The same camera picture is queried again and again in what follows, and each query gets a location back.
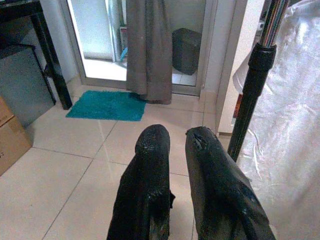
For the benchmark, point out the black chrome clothes rack pole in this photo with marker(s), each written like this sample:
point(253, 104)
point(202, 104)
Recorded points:
point(250, 100)

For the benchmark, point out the grey curtain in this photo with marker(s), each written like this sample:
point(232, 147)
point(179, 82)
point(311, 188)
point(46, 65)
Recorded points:
point(150, 50)

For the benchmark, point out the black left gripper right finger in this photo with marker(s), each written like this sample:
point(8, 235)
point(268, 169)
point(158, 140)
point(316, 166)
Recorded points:
point(215, 190)

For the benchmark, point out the black bin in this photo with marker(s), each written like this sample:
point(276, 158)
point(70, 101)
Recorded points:
point(186, 52)

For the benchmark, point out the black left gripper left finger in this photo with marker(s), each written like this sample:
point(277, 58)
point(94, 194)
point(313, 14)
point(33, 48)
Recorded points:
point(147, 175)

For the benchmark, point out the white translucent plastic cover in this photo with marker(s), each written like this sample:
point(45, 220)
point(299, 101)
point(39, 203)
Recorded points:
point(287, 125)

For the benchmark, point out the teal shaggy floor mat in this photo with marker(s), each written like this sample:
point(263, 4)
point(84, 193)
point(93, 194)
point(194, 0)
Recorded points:
point(107, 106)

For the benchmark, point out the grey storage box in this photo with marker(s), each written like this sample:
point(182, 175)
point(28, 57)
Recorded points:
point(20, 85)

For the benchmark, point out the brown cardboard box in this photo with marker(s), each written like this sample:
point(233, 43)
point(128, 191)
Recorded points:
point(12, 145)

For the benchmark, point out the grey sliding door frame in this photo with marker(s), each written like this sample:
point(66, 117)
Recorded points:
point(105, 82)

